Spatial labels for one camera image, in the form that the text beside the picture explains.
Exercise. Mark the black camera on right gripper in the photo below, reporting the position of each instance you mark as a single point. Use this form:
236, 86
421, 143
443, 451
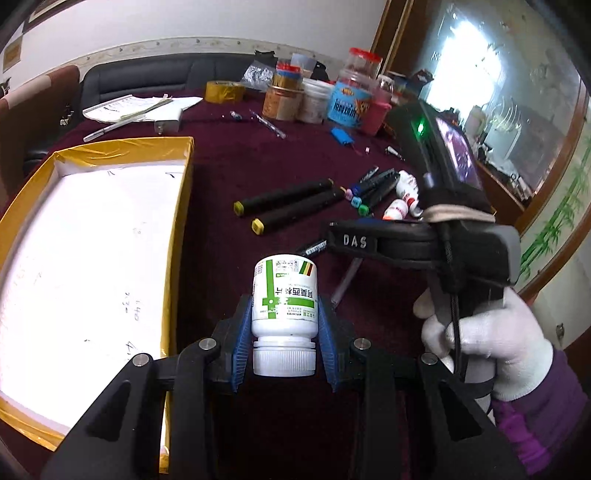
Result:
441, 158

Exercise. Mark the white bottle orange cap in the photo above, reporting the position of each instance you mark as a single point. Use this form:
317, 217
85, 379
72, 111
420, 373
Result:
396, 211

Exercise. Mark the white medicine bottle green label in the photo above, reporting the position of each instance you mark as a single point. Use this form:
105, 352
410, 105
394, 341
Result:
284, 316

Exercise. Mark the gold tape roll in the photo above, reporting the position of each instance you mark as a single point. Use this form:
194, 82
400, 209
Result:
224, 92

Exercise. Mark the black leather sofa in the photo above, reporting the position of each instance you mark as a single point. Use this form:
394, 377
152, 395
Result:
156, 74

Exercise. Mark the purple sleeved right forearm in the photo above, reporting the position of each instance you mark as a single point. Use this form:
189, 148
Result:
549, 428

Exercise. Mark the orange labelled jar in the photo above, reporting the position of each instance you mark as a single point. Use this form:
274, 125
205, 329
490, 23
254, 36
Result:
281, 104

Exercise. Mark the nail clipper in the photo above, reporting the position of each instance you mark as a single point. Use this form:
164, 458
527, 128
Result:
391, 151

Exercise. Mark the black marker blue cap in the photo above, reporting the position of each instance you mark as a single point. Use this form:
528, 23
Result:
361, 188

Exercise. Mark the white papers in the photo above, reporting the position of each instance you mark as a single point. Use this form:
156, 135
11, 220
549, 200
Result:
112, 111

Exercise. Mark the clear syringe pen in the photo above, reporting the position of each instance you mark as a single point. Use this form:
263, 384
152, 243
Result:
269, 125

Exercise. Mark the white charger plug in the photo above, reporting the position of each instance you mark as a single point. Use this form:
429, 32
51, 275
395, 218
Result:
167, 127

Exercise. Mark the brown armchair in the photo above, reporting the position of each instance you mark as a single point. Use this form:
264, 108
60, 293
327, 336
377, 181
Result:
30, 113

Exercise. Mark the black barcode pen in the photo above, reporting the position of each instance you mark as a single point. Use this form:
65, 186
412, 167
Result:
312, 249

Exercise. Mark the white gloved right hand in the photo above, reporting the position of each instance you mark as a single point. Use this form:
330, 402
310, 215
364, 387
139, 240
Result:
511, 336

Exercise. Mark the white bottle red label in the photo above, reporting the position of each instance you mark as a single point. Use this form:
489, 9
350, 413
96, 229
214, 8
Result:
407, 190

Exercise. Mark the black marker yellow caps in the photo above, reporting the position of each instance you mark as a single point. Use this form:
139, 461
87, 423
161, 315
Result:
280, 198

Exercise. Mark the black marker yellow-white cap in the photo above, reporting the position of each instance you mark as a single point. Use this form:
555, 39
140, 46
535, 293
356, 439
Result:
278, 219

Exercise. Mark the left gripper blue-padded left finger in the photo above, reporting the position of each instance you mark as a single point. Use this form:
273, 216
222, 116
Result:
198, 378

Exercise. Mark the red-lid clear jar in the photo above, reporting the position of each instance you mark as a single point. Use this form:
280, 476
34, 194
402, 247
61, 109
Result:
363, 62

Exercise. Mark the blue battery pack with wire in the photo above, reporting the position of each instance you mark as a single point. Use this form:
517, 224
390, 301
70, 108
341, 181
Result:
343, 138

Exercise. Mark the white plastic tub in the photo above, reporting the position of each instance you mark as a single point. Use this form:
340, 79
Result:
315, 101

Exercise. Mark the wooden brick-pattern cabinet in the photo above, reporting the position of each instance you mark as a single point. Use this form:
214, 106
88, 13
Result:
508, 209

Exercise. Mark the black marker cyan cap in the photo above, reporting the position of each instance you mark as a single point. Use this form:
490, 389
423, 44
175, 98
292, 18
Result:
356, 201

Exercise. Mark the black marker green cap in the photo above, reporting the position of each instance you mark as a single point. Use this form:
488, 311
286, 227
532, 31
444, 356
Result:
383, 191

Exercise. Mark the gold-taped white box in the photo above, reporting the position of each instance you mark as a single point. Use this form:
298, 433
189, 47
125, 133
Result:
90, 252

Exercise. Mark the stacked coloured tape rolls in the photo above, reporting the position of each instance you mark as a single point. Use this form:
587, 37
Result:
287, 76

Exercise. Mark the white pen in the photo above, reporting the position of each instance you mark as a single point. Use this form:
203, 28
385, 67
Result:
126, 120

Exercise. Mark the black marker pink cap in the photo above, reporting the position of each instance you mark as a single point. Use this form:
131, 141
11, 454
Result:
369, 177

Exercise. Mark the clear-capped black gel pen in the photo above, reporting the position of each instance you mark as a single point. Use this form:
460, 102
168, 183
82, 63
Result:
340, 291

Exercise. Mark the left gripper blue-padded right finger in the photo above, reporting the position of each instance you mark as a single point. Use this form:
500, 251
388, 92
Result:
411, 417

